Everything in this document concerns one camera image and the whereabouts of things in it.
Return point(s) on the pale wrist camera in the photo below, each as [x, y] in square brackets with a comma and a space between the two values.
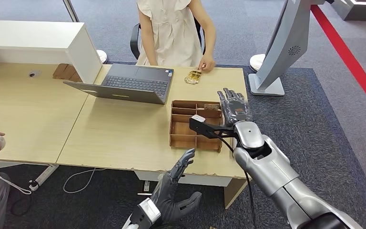
[150, 210]
[198, 118]

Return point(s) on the black office chair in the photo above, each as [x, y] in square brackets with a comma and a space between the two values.
[134, 41]

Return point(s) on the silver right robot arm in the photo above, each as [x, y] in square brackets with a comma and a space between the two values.
[271, 170]

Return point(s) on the grey raised platform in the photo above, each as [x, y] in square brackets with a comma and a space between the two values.
[359, 12]

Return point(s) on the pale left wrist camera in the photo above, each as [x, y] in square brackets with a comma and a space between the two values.
[150, 210]

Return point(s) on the wooden compartment organizer tray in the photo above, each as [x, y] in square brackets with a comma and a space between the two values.
[183, 132]

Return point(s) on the dark grey open laptop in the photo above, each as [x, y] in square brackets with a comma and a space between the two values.
[132, 83]

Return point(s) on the small silver desk grommet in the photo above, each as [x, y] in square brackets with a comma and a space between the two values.
[34, 74]

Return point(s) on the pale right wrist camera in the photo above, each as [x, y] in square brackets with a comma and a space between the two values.
[198, 118]

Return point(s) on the white power strip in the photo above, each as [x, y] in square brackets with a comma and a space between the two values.
[44, 176]

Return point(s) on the person's left hand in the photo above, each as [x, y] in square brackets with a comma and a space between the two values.
[208, 63]

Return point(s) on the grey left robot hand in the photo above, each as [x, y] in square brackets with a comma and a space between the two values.
[168, 199]

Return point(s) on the white desk shelf riser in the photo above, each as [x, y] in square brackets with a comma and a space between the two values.
[28, 34]

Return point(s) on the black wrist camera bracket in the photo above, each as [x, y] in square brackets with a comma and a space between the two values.
[208, 130]

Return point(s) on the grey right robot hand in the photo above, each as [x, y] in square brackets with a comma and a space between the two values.
[235, 107]

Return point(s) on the white round stanchion base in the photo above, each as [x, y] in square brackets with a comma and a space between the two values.
[102, 57]
[256, 61]

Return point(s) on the gold card in clear sleeve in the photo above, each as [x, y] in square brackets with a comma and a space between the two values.
[192, 77]

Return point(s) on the grey kiosk stand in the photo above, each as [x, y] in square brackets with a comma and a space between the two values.
[284, 47]

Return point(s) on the brown cardboard pieces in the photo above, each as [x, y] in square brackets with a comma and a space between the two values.
[64, 72]

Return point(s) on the dark grey floor carpet mat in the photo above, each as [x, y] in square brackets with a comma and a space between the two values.
[303, 104]

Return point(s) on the metal stanchion pole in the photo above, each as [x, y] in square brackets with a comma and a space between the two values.
[71, 9]

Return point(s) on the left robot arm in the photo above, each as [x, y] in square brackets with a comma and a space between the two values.
[135, 223]

